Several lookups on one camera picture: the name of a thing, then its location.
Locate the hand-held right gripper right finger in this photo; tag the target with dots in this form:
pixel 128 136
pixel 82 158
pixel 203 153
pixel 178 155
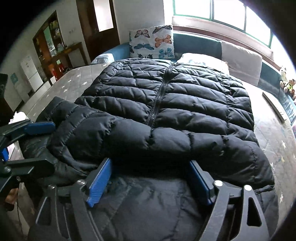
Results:
pixel 198 183

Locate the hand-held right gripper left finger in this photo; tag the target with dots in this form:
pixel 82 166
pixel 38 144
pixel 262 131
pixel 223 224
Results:
pixel 99 183

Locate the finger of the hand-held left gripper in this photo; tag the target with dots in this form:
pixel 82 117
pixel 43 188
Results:
pixel 39 128
pixel 32 166

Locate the black puffer jacket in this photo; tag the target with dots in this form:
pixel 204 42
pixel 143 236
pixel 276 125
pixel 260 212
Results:
pixel 161 104

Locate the person's left hand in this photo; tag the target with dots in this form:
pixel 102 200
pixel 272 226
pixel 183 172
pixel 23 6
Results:
pixel 11 199

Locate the pink white plastic bag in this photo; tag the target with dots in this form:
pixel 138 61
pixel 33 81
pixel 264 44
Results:
pixel 12 150

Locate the white water dispenser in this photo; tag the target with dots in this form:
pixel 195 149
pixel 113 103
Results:
pixel 19 90

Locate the white refrigerator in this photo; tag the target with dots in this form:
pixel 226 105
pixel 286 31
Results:
pixel 30 74

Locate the red stool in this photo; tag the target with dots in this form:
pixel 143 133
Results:
pixel 59 69

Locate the wooden display cabinet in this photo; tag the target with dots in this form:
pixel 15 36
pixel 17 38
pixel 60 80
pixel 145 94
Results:
pixel 49 46

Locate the brown wooden side desk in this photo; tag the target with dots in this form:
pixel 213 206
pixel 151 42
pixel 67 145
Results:
pixel 74 47

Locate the grey lace sofa cover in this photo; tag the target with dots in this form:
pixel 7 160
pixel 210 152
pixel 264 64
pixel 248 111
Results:
pixel 104 59

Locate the dark wooden door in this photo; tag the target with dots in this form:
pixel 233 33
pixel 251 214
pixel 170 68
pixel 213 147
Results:
pixel 97 44

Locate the dark flat remote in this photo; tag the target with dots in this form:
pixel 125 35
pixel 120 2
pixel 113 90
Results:
pixel 275 107

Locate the white floral pillow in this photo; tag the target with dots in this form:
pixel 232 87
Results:
pixel 201 60

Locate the pale grey cushion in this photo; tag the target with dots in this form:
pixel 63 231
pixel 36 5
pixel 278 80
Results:
pixel 240 60

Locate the brown plush bear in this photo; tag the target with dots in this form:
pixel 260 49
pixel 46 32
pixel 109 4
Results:
pixel 290 87

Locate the white plush toy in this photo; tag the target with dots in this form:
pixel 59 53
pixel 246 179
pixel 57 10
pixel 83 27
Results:
pixel 283 73

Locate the teal sofa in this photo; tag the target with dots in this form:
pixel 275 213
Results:
pixel 196 44

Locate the butterfly print pillow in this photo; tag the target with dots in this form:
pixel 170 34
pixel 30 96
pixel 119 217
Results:
pixel 150 41

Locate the green framed window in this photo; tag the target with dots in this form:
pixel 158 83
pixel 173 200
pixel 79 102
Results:
pixel 229 11

